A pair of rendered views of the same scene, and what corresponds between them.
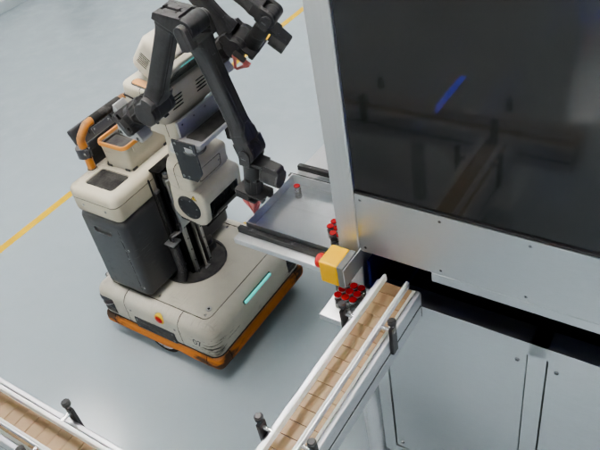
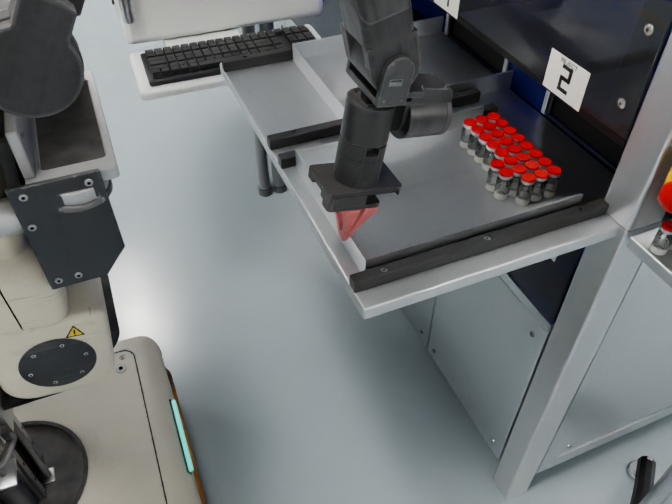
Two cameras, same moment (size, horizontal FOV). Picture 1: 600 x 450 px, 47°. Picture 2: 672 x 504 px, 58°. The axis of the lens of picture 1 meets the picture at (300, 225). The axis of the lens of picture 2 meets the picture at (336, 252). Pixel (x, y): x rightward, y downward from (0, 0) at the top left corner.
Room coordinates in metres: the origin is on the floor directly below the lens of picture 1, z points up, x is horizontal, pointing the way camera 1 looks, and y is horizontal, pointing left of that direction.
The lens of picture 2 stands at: (1.41, 0.66, 1.46)
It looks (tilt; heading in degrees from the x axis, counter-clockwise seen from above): 44 degrees down; 297
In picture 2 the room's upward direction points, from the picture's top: straight up
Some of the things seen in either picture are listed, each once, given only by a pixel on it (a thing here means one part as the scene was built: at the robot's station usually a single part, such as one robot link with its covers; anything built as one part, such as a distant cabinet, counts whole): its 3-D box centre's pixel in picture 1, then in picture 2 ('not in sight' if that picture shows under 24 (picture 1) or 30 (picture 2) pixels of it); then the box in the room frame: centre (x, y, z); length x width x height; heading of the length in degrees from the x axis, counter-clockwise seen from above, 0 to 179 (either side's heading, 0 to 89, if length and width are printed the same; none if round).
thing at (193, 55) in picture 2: not in sight; (233, 52); (2.22, -0.39, 0.82); 0.40 x 0.14 x 0.02; 48
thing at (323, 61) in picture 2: not in sight; (398, 65); (1.81, -0.36, 0.90); 0.34 x 0.26 x 0.04; 50
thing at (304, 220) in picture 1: (316, 214); (431, 180); (1.62, -0.05, 0.90); 0.34 x 0.26 x 0.04; 50
